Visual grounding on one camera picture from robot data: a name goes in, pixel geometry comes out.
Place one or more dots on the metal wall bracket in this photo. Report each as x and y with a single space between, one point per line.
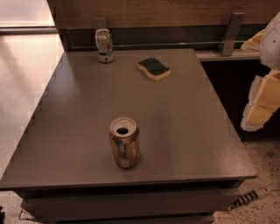
100 23
234 25

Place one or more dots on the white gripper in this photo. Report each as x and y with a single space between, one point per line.
271 44

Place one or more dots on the right metal wall bracket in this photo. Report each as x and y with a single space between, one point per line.
234 25

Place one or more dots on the left metal wall bracket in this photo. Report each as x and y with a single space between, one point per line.
100 23

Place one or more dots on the metal wall rail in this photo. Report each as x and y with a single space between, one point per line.
198 46

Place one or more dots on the grey drawer cabinet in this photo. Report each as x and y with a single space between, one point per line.
142 139

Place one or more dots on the white crumpled can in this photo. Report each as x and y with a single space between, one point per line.
104 44

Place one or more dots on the green and yellow sponge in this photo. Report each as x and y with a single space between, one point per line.
153 69

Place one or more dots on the orange soda can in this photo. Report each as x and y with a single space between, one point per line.
124 141

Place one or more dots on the striped black white tool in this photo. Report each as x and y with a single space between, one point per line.
249 197

